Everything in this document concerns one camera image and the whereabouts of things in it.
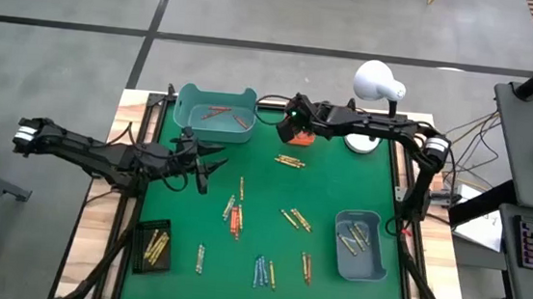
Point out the black table frame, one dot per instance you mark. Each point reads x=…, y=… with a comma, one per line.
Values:
x=165, y=96

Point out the white desk lamp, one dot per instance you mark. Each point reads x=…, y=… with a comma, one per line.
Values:
x=374, y=79

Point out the teal plastic bin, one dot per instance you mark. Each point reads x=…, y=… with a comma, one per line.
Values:
x=212, y=134

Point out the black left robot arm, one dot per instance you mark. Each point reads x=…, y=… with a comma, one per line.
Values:
x=92, y=156

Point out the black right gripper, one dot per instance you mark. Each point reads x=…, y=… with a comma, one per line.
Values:
x=305, y=116

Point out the yellow green crayon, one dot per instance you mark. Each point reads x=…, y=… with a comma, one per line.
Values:
x=198, y=259

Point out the light blue crayon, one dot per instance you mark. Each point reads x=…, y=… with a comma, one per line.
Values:
x=202, y=259

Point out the white paper sheet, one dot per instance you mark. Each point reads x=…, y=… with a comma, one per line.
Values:
x=482, y=231

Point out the black mesh tray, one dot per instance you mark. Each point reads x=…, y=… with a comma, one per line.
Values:
x=141, y=255

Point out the grey blue plastic bin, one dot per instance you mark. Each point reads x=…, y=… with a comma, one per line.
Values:
x=362, y=269

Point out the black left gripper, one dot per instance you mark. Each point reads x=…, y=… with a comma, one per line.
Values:
x=173, y=161

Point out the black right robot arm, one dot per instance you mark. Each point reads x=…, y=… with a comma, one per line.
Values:
x=370, y=125

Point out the grey clamp bracket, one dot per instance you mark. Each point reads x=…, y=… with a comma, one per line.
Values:
x=400, y=194

